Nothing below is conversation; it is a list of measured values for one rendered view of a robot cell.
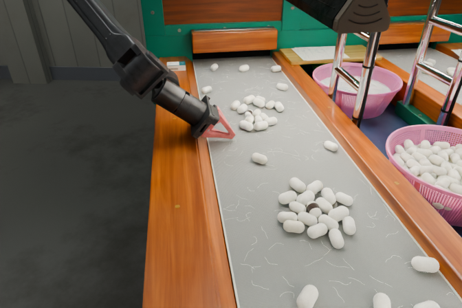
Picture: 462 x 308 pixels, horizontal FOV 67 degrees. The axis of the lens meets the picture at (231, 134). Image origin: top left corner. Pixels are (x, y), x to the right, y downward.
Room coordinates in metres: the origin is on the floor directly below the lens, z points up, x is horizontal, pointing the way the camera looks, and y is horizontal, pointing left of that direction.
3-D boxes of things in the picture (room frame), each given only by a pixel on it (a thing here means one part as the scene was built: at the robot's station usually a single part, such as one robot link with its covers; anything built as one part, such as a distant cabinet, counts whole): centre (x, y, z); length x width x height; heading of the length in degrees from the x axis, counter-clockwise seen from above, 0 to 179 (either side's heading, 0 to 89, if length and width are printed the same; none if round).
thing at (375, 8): (0.80, -0.14, 1.08); 0.62 x 0.08 x 0.07; 9
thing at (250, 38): (1.23, -0.01, 0.83); 0.30 x 0.06 x 0.07; 99
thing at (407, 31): (1.33, -0.68, 0.83); 0.30 x 0.06 x 0.07; 99
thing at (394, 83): (1.01, -0.39, 0.72); 0.27 x 0.27 x 0.10
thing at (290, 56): (1.23, -0.36, 0.77); 0.33 x 0.15 x 0.01; 99
